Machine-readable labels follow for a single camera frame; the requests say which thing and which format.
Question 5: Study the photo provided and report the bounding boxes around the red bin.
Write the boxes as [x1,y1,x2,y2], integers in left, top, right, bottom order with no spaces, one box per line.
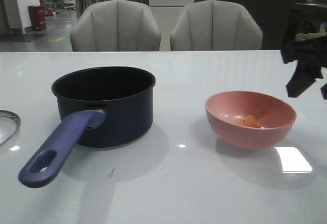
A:
[28,5,46,31]

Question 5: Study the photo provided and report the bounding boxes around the right grey chair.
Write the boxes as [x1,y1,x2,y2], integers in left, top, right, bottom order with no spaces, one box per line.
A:
[170,0,263,51]

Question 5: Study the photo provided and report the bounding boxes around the beige sofa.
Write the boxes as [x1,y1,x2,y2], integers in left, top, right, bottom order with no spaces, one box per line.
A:
[294,32,326,41]

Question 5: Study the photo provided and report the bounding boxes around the dark blue saucepan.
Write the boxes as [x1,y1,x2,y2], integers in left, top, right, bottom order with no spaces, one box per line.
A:
[18,66,156,188]

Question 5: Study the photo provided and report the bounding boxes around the grey chair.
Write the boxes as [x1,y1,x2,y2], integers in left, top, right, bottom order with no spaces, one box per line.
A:
[70,0,161,52]
[170,0,263,51]

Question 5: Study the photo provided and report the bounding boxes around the dark counter cabinet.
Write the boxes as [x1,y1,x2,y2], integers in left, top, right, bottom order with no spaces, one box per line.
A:
[194,0,306,50]

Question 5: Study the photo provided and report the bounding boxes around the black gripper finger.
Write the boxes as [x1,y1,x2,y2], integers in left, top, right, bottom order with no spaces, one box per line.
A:
[286,61,323,98]

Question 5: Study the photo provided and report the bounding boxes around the left grey chair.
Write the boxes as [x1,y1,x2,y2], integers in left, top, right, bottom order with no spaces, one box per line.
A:
[70,0,161,52]

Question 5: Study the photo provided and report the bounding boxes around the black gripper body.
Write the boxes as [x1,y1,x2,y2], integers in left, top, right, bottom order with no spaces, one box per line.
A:
[281,0,326,68]

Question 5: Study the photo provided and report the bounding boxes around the pink bowl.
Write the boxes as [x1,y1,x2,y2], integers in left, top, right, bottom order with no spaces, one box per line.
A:
[205,91,296,149]

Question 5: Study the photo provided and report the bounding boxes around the orange ham pieces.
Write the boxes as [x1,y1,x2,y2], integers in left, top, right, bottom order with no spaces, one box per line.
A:
[234,115,261,128]

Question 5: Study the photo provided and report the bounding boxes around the white cabinet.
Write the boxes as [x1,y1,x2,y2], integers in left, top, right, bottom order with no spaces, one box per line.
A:
[149,0,194,51]

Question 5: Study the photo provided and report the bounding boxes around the glass lid blue knob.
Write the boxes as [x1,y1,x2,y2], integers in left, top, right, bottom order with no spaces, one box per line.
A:
[1,110,21,146]

